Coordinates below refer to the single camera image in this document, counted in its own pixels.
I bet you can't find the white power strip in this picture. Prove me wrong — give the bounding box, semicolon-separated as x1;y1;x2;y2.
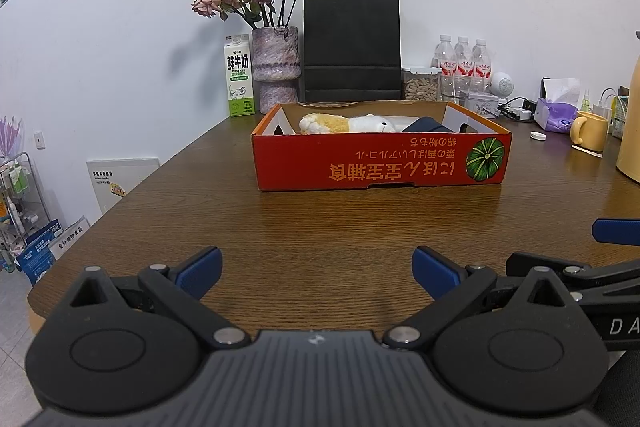
500;105;535;122

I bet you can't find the yellow thermos jug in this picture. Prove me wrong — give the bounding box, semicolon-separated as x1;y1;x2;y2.
614;29;640;185

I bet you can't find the purple white ceramic vase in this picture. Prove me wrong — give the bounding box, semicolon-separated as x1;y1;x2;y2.
251;26;301;112

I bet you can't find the white flat board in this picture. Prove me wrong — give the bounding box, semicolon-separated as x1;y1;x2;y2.
86;157;161;215

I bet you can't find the blue printed package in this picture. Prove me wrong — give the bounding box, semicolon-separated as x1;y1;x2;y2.
15;219;66;285

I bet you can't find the purple flower wall sticker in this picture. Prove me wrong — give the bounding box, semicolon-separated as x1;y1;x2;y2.
0;116;26;158

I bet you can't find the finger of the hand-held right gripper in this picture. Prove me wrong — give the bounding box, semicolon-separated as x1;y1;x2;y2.
592;218;640;245
506;252;640;294

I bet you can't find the clear seed container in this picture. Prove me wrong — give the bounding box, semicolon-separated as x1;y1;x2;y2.
401;66;441;102

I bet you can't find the yellow white plush toy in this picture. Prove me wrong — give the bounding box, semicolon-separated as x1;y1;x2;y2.
299;113;398;134

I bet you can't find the wire storage rack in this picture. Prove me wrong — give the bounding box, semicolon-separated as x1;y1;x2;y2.
0;152;51;273

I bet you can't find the wooden desktop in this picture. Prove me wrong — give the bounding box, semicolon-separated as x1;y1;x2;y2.
27;99;640;427

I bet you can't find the black paper bag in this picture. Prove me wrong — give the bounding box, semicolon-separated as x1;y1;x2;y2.
298;0;403;104

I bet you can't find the yellow mug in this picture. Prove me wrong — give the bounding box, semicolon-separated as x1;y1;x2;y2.
570;110;610;152

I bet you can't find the white round speaker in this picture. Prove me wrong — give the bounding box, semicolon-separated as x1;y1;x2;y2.
489;72;516;98

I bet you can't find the white green milk carton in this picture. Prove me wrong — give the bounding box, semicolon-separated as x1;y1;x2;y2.
223;33;256;118

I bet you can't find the clear water bottle red label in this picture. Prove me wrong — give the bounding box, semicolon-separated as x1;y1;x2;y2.
454;37;473;92
471;39;493;94
434;35;457;80

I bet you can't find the red orange cardboard box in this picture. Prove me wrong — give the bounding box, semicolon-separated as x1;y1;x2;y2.
251;101;513;192

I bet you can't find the navy blue case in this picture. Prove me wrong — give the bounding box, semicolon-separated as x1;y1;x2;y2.
400;117;453;134

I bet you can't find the purple tissue pack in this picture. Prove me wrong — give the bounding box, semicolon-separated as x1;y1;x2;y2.
532;78;581;134

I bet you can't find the white charger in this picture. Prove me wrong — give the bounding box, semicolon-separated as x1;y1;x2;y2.
592;88;618;132

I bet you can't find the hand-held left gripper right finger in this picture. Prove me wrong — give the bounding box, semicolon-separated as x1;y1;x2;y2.
384;246;583;349

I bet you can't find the teal printed box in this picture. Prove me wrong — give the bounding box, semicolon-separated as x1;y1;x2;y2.
612;96;630;138

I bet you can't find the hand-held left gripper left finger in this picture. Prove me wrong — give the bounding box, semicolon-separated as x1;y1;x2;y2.
62;247;252;349

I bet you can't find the pale metal tin box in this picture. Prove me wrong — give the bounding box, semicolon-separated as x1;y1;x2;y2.
467;91;500;118

